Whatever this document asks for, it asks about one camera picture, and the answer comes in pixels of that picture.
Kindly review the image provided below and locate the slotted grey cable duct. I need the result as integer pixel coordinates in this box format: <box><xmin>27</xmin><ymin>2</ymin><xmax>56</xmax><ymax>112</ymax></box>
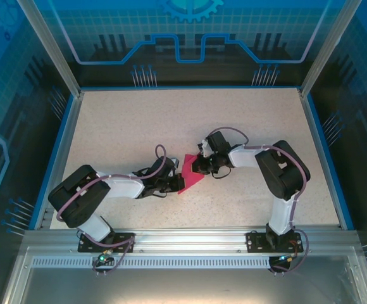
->
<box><xmin>31</xmin><ymin>255</ymin><xmax>278</xmax><ymax>270</ymax></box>

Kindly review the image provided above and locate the aluminium and blue side rail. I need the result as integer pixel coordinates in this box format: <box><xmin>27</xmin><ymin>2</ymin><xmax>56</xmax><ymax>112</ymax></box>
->
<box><xmin>297</xmin><ymin>88</ymin><xmax>357</xmax><ymax>231</ymax></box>
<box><xmin>28</xmin><ymin>91</ymin><xmax>85</xmax><ymax>231</ymax></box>

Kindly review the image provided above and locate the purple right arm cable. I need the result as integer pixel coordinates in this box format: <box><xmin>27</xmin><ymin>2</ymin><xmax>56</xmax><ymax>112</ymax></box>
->
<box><xmin>208</xmin><ymin>126</ymin><xmax>311</xmax><ymax>275</ymax></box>

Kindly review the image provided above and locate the pink cloth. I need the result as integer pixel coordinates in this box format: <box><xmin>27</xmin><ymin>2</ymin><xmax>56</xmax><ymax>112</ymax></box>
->
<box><xmin>177</xmin><ymin>153</ymin><xmax>207</xmax><ymax>195</ymax></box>

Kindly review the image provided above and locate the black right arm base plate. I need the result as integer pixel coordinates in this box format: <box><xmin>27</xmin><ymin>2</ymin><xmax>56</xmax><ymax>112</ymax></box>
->
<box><xmin>246</xmin><ymin>231</ymin><xmax>302</xmax><ymax>253</ymax></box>

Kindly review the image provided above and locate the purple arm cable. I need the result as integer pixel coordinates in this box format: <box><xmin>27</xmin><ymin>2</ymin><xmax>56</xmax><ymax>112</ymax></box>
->
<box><xmin>208</xmin><ymin>126</ymin><xmax>311</xmax><ymax>275</ymax></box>
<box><xmin>56</xmin><ymin>144</ymin><xmax>168</xmax><ymax>276</ymax></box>

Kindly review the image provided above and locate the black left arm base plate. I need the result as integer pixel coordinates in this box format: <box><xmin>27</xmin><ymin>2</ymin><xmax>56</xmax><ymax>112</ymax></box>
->
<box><xmin>77</xmin><ymin>232</ymin><xmax>137</xmax><ymax>253</ymax></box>

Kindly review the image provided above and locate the aluminium upright post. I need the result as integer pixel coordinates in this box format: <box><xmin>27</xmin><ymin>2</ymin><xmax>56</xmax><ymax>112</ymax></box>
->
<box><xmin>15</xmin><ymin>0</ymin><xmax>85</xmax><ymax>99</ymax></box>
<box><xmin>299</xmin><ymin>0</ymin><xmax>363</xmax><ymax>99</ymax></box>

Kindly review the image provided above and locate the grey metal tray panel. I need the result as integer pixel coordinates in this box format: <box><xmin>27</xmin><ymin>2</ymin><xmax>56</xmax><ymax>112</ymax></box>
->
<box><xmin>0</xmin><ymin>246</ymin><xmax>367</xmax><ymax>304</ymax></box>

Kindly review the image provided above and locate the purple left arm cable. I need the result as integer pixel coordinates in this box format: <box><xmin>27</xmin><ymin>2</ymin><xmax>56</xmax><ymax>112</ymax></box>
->
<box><xmin>56</xmin><ymin>144</ymin><xmax>168</xmax><ymax>276</ymax></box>

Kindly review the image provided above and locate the aluminium crossbeam rail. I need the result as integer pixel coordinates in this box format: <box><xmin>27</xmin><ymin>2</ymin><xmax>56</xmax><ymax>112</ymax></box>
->
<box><xmin>23</xmin><ymin>226</ymin><xmax>360</xmax><ymax>254</ymax></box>

